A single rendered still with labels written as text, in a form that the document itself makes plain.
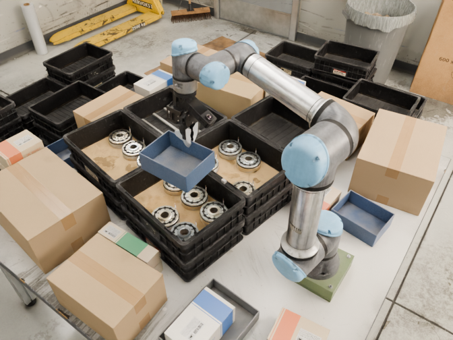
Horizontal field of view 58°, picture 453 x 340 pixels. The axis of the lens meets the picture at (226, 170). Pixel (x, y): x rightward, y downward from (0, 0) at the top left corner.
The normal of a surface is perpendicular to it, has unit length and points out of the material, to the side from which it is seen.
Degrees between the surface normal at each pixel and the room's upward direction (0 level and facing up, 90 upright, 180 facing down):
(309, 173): 83
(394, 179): 90
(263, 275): 0
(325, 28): 90
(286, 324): 0
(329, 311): 0
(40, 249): 90
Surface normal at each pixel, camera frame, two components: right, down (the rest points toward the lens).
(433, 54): -0.55, 0.36
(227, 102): -0.51, 0.59
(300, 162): -0.70, 0.38
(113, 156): 0.00, -0.73
